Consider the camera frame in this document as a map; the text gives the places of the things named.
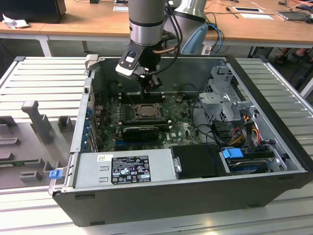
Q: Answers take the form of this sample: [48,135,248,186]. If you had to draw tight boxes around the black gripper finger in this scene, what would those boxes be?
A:
[149,75,162,88]
[139,73,150,95]

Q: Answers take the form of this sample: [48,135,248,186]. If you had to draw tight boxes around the square CPU chip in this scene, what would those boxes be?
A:
[139,106,157,116]

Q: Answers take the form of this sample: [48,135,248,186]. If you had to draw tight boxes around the black RAM slot bank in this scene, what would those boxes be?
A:
[121,92,165,105]
[122,118,172,130]

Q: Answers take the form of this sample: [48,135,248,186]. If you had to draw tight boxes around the CPU socket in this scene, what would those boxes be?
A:
[132,102,164,122]

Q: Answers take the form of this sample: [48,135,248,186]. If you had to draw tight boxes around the pale blue teach pendant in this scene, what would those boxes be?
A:
[180,23,209,56]

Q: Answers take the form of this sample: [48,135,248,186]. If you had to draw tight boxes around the black graphics card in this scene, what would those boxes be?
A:
[121,125,159,142]

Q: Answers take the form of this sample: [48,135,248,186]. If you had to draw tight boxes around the green motherboard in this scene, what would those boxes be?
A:
[96,94,203,152]

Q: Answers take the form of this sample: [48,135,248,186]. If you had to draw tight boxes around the grey case release latch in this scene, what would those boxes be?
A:
[85,54,99,69]

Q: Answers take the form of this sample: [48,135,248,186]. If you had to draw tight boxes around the silver metal drive cage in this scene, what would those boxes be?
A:
[198,65,260,123]

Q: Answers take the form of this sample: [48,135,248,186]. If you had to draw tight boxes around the wooden desk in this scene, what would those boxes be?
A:
[0,0,313,48]

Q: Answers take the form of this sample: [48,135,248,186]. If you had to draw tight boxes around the silver power supply unit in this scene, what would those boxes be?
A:
[69,148,178,189]

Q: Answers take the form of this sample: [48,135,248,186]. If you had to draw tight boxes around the blue disk carrier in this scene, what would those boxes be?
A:
[222,148,243,161]

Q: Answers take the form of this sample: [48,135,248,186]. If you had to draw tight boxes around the white framed tablet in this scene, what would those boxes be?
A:
[232,6,265,13]

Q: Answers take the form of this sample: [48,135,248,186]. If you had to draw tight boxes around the black open PC case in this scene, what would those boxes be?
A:
[48,54,313,228]

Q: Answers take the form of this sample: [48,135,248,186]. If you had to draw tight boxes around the hard disk drive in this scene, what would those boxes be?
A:
[226,158,268,176]

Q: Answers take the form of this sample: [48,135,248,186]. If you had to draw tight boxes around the blue case latch tab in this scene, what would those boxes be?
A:
[48,170,62,181]

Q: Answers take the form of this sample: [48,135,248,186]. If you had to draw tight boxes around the person's sandalled foot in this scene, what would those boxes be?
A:
[292,48,313,62]
[275,48,291,64]

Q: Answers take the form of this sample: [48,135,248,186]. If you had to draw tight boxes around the black box on desk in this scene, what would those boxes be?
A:
[0,0,67,24]

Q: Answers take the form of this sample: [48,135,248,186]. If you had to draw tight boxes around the grey parts rack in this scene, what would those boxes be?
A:
[0,100,76,190]

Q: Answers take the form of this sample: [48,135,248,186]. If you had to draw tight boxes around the crumpled white paper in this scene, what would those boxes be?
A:
[1,13,30,29]

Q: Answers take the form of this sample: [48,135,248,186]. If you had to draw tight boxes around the green RAM stick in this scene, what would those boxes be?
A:
[0,159,40,165]

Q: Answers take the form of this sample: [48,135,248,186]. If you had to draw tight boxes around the dark notebook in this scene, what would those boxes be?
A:
[277,11,310,22]

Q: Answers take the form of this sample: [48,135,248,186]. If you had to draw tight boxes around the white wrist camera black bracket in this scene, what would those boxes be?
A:
[114,47,145,77]

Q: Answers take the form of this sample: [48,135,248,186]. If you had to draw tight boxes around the blue cable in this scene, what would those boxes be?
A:
[207,23,225,54]

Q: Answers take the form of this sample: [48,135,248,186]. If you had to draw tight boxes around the coloured power wire bundle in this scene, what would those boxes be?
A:
[229,122,260,147]

